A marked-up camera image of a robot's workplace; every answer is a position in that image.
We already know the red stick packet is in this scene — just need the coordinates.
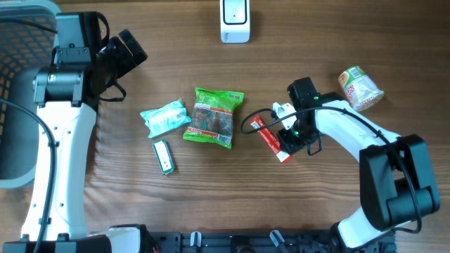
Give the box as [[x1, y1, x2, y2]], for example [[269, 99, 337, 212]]
[[250, 115, 292, 164]]

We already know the instant noodle cup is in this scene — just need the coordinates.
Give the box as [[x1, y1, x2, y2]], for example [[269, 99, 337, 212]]
[[338, 66, 385, 112]]

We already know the light blue tissue pack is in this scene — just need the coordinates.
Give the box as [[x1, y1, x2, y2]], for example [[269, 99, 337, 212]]
[[140, 99, 191, 138]]

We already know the green snack bag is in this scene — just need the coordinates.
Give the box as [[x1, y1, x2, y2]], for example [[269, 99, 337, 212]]
[[183, 88, 245, 149]]

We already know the green white gum box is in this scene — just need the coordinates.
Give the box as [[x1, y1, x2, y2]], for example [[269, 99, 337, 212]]
[[153, 139, 175, 175]]

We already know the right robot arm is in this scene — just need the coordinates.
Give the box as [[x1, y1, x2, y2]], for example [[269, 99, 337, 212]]
[[271, 77, 440, 252]]

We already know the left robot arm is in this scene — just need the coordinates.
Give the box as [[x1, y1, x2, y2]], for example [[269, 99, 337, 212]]
[[3, 11, 154, 252]]

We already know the white barcode scanner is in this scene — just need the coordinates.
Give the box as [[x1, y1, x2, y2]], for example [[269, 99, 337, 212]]
[[219, 0, 250, 44]]

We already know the grey plastic mesh basket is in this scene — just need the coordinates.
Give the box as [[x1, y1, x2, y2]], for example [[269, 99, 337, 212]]
[[0, 0, 63, 190]]

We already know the left camera black cable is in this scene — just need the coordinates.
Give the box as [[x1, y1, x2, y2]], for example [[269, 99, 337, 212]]
[[0, 17, 59, 253]]

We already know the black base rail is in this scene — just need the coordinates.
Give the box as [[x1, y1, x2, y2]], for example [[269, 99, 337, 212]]
[[143, 230, 397, 253]]

